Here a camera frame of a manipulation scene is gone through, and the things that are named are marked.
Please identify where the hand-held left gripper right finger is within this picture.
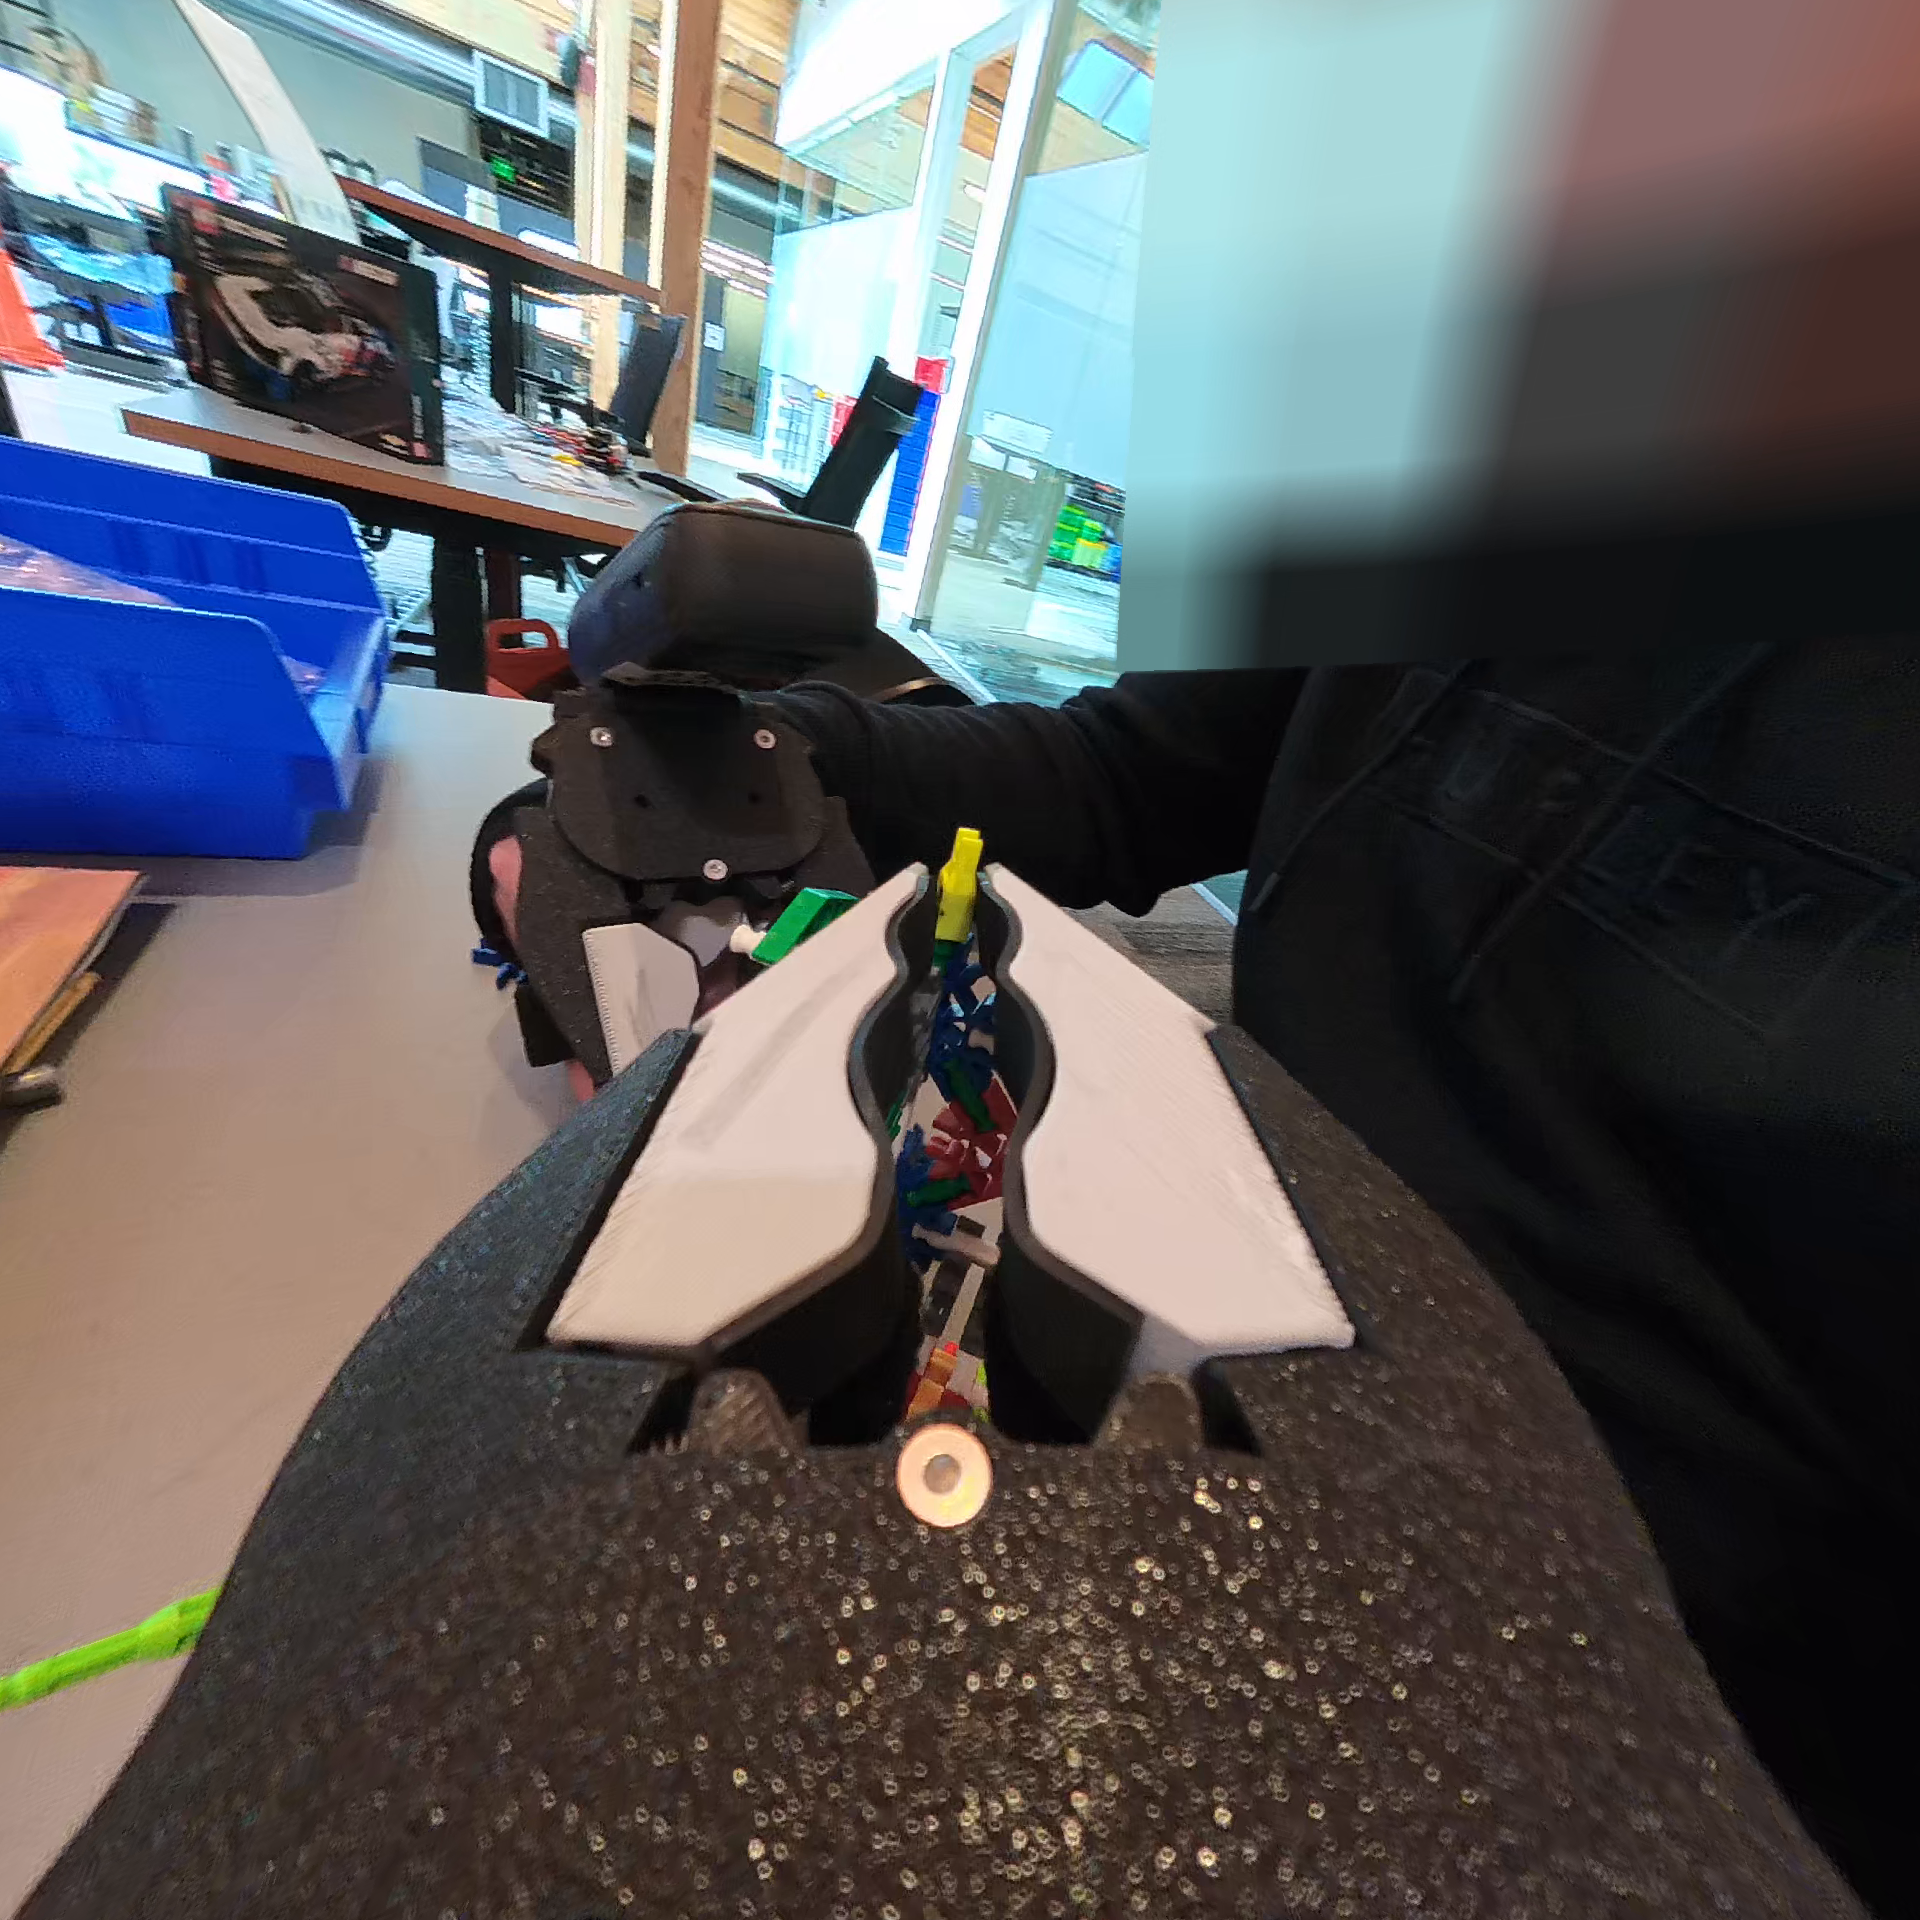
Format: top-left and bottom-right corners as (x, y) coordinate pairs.
(982, 866), (1361, 1373)

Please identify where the wooden post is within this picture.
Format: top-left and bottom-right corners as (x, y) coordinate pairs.
(652, 0), (726, 473)

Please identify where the person's right forearm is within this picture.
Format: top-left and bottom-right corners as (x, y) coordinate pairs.
(780, 666), (1314, 918)

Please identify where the wood-edged desk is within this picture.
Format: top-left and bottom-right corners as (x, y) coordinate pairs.
(121, 391), (671, 691)

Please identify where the black printed toy box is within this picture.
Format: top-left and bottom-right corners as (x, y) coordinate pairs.
(163, 185), (448, 468)

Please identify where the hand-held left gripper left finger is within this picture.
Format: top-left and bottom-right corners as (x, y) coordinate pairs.
(543, 866), (930, 1360)

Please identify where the dark standing desk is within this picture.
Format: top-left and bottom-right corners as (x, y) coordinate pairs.
(336, 175), (662, 421)

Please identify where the long tan rod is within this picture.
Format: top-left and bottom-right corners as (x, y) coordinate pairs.
(0, 972), (104, 1080)

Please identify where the blue plastic bin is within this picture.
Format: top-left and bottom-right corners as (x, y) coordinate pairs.
(0, 434), (396, 859)

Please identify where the black office chair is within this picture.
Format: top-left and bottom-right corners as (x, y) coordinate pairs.
(606, 312), (692, 459)
(742, 356), (930, 528)

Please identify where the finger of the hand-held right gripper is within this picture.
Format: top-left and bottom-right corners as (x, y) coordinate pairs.
(583, 918), (709, 1086)

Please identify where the multicoloured construction toy model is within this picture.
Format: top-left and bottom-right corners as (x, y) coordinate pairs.
(0, 882), (1052, 1711)

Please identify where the K'nex instruction bag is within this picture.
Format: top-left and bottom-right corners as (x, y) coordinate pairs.
(0, 866), (149, 1070)

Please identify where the person's dark clothing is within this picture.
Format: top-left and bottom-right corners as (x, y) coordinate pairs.
(1231, 524), (1920, 1920)

